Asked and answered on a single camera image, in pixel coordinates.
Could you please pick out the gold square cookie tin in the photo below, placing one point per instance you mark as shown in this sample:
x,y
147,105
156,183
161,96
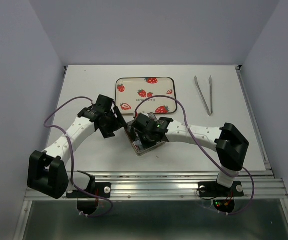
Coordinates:
x,y
143,134

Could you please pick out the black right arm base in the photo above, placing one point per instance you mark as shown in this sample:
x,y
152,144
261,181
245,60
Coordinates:
x,y
211,190

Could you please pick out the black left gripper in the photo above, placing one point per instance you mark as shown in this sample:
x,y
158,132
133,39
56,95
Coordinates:
x,y
118,122

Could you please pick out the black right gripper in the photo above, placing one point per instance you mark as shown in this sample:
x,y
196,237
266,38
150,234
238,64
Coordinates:
x,y
144,141

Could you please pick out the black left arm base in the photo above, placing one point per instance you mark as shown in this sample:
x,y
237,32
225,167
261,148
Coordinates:
x,y
101,189

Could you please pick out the strawberry print tray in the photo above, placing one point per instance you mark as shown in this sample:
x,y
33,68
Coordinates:
x,y
145,94

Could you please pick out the metal tongs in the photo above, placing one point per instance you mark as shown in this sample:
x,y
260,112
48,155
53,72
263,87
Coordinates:
x,y
206,94

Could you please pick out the gold tin lid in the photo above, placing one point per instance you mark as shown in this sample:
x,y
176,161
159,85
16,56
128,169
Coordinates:
x,y
137,137

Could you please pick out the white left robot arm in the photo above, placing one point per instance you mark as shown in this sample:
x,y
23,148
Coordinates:
x,y
47,172

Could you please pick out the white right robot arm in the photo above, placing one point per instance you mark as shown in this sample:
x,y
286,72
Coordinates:
x,y
226,141

